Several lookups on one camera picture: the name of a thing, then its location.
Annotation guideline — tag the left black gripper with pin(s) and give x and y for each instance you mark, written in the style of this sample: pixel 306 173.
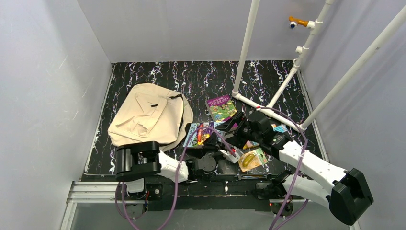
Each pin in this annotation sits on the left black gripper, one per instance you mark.
pixel 211 142

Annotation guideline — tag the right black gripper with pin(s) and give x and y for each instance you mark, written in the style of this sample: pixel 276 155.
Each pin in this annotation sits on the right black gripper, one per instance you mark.
pixel 241 132

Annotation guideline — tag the blue 143-storey treehouse book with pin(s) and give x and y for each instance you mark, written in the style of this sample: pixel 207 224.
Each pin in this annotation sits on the blue 143-storey treehouse book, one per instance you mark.
pixel 196 140

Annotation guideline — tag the purple treehouse book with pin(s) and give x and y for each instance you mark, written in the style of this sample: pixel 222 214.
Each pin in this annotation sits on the purple treehouse book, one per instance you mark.
pixel 220 108

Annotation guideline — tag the beige canvas student bag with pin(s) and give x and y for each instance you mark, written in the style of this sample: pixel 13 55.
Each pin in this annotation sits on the beige canvas student bag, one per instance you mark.
pixel 151 113

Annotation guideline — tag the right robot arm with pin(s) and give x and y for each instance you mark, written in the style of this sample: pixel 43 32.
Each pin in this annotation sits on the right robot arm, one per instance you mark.
pixel 344 192

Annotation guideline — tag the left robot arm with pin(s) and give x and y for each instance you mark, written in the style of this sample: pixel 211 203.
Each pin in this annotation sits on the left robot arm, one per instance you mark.
pixel 137 161

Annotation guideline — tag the yellow item blister pack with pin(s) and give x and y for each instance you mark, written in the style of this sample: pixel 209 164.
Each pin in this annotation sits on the yellow item blister pack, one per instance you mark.
pixel 252 159

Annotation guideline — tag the yellow crayon pack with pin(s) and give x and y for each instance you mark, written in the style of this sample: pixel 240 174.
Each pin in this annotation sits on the yellow crayon pack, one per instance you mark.
pixel 278 128

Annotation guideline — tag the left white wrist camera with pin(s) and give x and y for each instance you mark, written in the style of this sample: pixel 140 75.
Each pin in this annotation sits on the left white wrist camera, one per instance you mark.
pixel 233 158

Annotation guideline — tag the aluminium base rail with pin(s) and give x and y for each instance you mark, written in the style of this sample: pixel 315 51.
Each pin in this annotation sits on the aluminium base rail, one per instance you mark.
pixel 199 196

